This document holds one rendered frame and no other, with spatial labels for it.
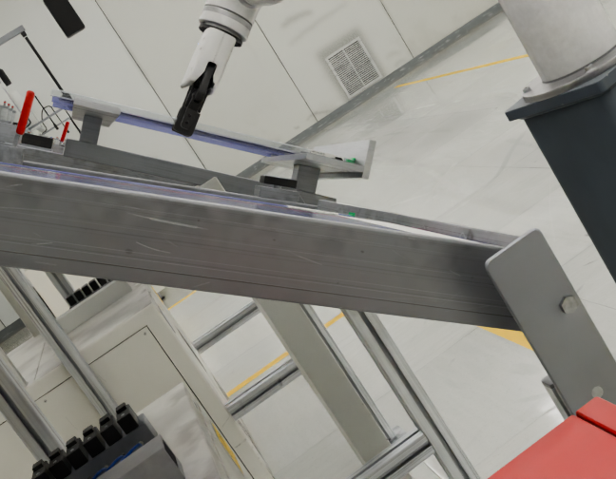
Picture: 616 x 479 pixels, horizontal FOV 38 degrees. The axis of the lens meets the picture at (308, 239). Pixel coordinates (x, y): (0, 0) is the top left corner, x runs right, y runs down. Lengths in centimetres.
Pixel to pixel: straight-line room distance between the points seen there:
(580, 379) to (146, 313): 152
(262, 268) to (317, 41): 844
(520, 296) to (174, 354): 154
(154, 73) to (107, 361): 678
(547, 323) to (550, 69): 70
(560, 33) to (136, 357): 126
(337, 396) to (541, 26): 76
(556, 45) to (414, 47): 806
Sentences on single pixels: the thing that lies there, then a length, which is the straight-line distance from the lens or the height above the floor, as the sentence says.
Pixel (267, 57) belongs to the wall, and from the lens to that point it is 892.
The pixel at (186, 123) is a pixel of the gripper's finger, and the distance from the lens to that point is 145.
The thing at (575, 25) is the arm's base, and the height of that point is 77.
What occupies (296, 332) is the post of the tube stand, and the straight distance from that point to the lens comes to 161.
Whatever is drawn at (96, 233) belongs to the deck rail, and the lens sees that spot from 62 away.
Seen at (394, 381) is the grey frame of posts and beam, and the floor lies 42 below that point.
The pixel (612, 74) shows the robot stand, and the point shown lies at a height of 69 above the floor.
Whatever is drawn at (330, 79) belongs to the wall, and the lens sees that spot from 904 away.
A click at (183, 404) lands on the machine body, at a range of 126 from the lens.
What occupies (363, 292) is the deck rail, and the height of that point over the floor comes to 78.
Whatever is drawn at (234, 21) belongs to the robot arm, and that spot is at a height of 103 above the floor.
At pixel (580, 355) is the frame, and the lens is 68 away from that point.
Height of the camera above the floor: 96
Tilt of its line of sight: 12 degrees down
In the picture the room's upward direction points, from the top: 33 degrees counter-clockwise
